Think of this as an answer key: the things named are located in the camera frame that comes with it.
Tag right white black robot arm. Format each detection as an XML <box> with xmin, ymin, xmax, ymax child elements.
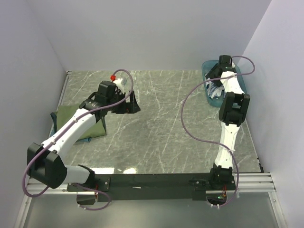
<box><xmin>207</xmin><ymin>55</ymin><xmax>250</xmax><ymax>190</ymax></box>

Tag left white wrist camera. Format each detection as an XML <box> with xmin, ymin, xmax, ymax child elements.
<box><xmin>110</xmin><ymin>75</ymin><xmax>127</xmax><ymax>93</ymax></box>

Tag blue white striped tank top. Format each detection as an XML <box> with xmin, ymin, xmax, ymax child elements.
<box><xmin>205</xmin><ymin>81</ymin><xmax>226</xmax><ymax>99</ymax></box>

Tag olive green tank top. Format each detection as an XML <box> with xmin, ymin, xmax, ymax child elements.
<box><xmin>50</xmin><ymin>105</ymin><xmax>106</xmax><ymax>139</ymax></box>

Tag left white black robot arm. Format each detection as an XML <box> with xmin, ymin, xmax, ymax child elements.
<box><xmin>26</xmin><ymin>78</ymin><xmax>141</xmax><ymax>191</ymax></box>

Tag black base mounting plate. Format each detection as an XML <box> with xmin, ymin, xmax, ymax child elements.
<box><xmin>67</xmin><ymin>172</ymin><xmax>236</xmax><ymax>203</ymax></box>

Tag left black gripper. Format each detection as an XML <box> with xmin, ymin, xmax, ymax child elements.
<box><xmin>107</xmin><ymin>90</ymin><xmax>140</xmax><ymax>114</ymax></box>

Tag teal plastic laundry basket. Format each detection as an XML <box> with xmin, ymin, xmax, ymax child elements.
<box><xmin>201</xmin><ymin>59</ymin><xmax>247</xmax><ymax>107</ymax></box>

